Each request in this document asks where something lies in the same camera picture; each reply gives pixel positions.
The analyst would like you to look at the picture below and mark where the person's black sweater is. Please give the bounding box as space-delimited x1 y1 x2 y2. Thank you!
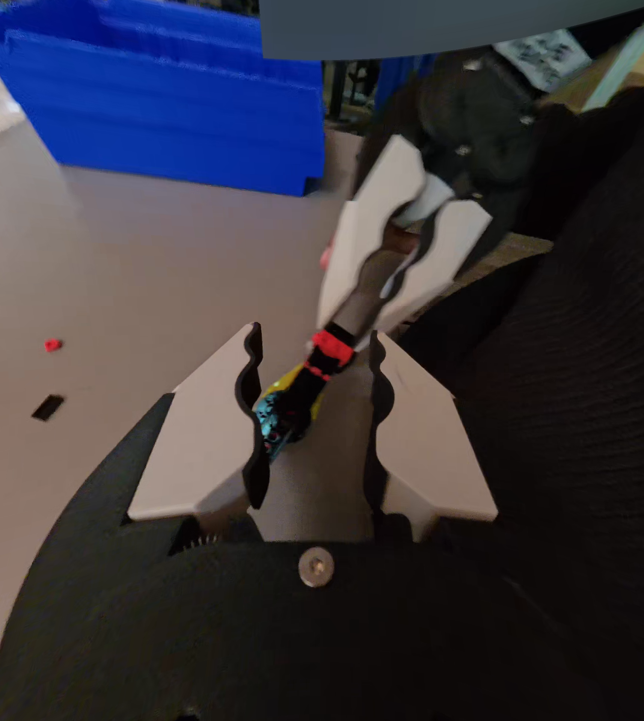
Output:
398 73 644 721

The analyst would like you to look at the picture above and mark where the black flat lego tile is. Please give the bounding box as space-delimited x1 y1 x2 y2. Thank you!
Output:
31 394 66 422

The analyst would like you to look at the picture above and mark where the yellow red lego car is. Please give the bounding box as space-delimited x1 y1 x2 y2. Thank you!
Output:
253 322 356 460

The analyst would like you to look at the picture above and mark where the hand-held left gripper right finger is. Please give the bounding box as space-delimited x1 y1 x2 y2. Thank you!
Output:
363 331 499 543

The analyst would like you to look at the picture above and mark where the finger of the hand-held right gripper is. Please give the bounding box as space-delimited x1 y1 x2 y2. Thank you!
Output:
364 200 493 345
316 134 457 330

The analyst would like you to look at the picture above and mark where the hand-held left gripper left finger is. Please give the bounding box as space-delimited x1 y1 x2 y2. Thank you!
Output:
126 322 272 522

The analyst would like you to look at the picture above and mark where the person's right hand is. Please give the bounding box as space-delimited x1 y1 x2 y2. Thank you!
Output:
381 224 423 257

